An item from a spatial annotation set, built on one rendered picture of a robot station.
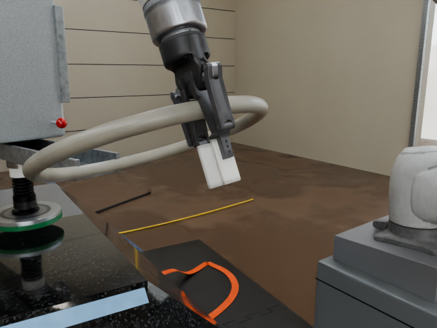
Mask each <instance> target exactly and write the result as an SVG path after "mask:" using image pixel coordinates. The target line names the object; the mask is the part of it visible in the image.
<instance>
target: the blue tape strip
mask: <svg viewBox="0 0 437 328"><path fill-rule="evenodd" d="M146 303H149V301H148V297H147V295H146V290H145V288H140V289H137V290H133V291H130V292H126V293H122V294H118V295H114V296H111V297H107V298H104V299H100V300H97V301H93V302H90V303H85V304H83V305H79V306H76V307H72V308H67V309H64V310H60V311H57V312H53V313H50V314H46V315H43V316H39V317H35V318H31V319H28V320H24V321H20V322H17V323H13V324H10V325H6V326H3V327H0V328H65V327H69V326H72V325H76V324H78V323H83V322H85V321H89V320H93V319H96V318H100V317H102V316H106V315H109V314H113V313H115V312H120V311H122V310H126V309H129V308H133V307H137V306H139V305H143V304H146Z"/></svg>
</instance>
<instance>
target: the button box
mask: <svg viewBox="0 0 437 328"><path fill-rule="evenodd" d="M53 16H54V24H55V40H56V47H57V62H58V71H59V86H60V100H61V103H70V88H69V79H68V63H67V54H66V38H65V30H64V14H63V6H59V5H53Z"/></svg>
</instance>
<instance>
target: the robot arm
mask: <svg viewBox="0 0 437 328"><path fill-rule="evenodd" d="M137 1H138V2H139V3H140V5H141V7H142V10H143V13H144V18H145V20H146V23H147V26H148V29H149V32H150V36H151V39H152V42H153V44H154V45H155V46H157V47H159V51H160V54H161V58H162V60H163V64H164V67H165V68H166V69H167V70H170V71H172V72H174V75H175V81H176V86H177V88H176V91H175V92H171V93H170V98H171V99H172V101H173V103H174V105H175V104H179V103H185V102H191V101H195V100H198V103H199V105H200V107H201V110H202V112H203V114H204V117H205V118H204V119H201V120H195V121H192V122H186V123H182V124H181V127H182V129H183V132H184V135H185V138H186V141H187V144H188V146H189V147H192V146H193V147H195V148H197V151H198V155H199V157H200V161H201V164H202V168H203V170H204V174H205V178H206V181H207V185H208V188H209V189H213V188H215V187H219V186H222V185H226V184H230V183H233V182H236V181H239V180H241V177H240V175H239V171H238V168H237V164H236V162H235V158H234V155H233V150H232V146H231V143H230V139H229V135H230V130H231V129H234V128H235V122H234V119H233V115H232V110H231V107H230V103H229V99H228V95H227V92H226V88H225V85H224V80H223V78H222V64H221V62H208V58H209V57H210V50H209V46H208V44H207V40H206V37H205V32H206V31H207V24H206V22H205V18H204V14H203V11H202V8H201V4H200V0H137ZM191 99H195V100H191ZM226 121H227V122H226ZM206 122H207V125H208V126H209V129H210V132H211V135H210V136H209V135H208V131H207V125H206ZM209 140H210V141H209ZM388 209H389V220H388V219H375V220H374V221H373V227H375V228H377V229H379V230H382V232H379V233H376V234H375V235H374V240H375V241H381V242H386V243H390V244H394V245H398V246H402V247H406V248H409V249H414V250H417V251H421V252H424V253H427V254H430V255H434V256H437V146H413V147H408V148H405V149H404V150H403V151H402V152H401V153H400V154H399V155H398V156H397V158H396V160H395V163H394V164H393V167H392V170H391V174H390V183H389V192H388Z"/></svg>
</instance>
